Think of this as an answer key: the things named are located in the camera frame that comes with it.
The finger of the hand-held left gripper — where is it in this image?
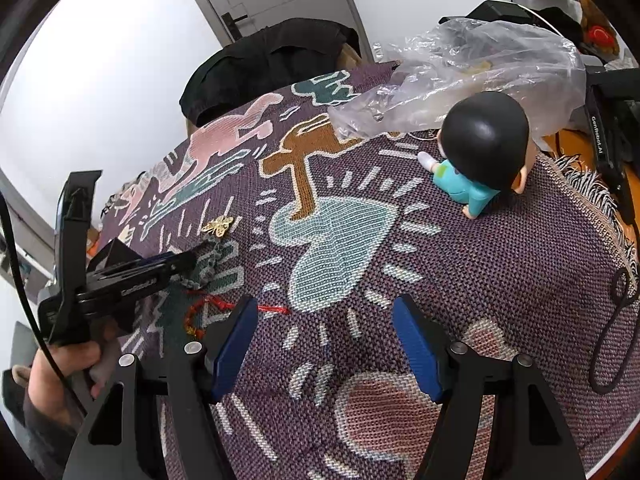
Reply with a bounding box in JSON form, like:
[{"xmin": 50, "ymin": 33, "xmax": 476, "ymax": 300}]
[{"xmin": 87, "ymin": 251, "xmax": 199, "ymax": 291}]

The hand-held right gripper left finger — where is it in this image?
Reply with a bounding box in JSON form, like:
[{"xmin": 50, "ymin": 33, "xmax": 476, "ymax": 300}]
[{"xmin": 62, "ymin": 295, "xmax": 259, "ymax": 480}]

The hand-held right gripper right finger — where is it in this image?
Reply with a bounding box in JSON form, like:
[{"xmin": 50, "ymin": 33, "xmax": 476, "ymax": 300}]
[{"xmin": 391, "ymin": 294, "xmax": 588, "ymax": 480}]

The black gift box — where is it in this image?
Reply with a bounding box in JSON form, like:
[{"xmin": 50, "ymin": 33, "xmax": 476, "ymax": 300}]
[{"xmin": 87, "ymin": 239, "xmax": 137, "ymax": 272}]

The red string bracelet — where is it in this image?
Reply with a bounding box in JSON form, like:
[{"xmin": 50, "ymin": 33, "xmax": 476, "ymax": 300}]
[{"xmin": 184, "ymin": 296, "xmax": 292, "ymax": 344}]

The gold butterfly charm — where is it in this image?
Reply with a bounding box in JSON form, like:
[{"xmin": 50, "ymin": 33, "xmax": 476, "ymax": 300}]
[{"xmin": 202, "ymin": 215, "xmax": 235, "ymax": 237}]

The person's left forearm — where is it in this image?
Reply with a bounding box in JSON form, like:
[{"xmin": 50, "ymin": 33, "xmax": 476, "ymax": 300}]
[{"xmin": 20, "ymin": 395, "xmax": 88, "ymax": 480}]

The person's left hand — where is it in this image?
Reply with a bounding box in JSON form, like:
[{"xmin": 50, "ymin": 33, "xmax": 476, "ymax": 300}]
[{"xmin": 27, "ymin": 317, "xmax": 128, "ymax": 427}]

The printed woven blanket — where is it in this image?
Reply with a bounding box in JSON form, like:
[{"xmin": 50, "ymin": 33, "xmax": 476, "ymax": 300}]
[{"xmin": 97, "ymin": 60, "xmax": 640, "ymax": 480}]

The black-haired toy figurine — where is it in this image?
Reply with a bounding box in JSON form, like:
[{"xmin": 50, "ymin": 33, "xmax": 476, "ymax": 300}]
[{"xmin": 417, "ymin": 91, "xmax": 539, "ymax": 219}]

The tan chair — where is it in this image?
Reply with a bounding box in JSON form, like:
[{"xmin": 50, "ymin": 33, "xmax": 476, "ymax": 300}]
[{"xmin": 334, "ymin": 41, "xmax": 364, "ymax": 72}]

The black labelled device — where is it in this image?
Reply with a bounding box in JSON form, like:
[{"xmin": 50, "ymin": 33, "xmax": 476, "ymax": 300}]
[{"xmin": 581, "ymin": 64, "xmax": 640, "ymax": 226}]

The clear plastic bag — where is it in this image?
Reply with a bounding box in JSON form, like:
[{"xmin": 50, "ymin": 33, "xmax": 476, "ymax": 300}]
[{"xmin": 327, "ymin": 17, "xmax": 587, "ymax": 152}]

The red toy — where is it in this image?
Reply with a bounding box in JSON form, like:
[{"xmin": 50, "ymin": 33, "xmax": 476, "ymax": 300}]
[{"xmin": 586, "ymin": 25, "xmax": 619, "ymax": 52}]

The brown plush toy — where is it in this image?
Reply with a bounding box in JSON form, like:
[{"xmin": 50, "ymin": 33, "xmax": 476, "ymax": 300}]
[{"xmin": 579, "ymin": 0, "xmax": 609, "ymax": 29}]

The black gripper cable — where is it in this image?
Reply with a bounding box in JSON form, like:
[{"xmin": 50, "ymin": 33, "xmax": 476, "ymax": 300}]
[{"xmin": 0, "ymin": 192, "xmax": 91, "ymax": 413}]

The black looped cable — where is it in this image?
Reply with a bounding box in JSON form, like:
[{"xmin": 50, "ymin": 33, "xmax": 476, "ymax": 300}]
[{"xmin": 589, "ymin": 266, "xmax": 640, "ymax": 395}]

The black door lock handle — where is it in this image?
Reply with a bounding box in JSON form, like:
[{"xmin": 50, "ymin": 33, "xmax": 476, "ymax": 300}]
[{"xmin": 222, "ymin": 12, "xmax": 250, "ymax": 44}]

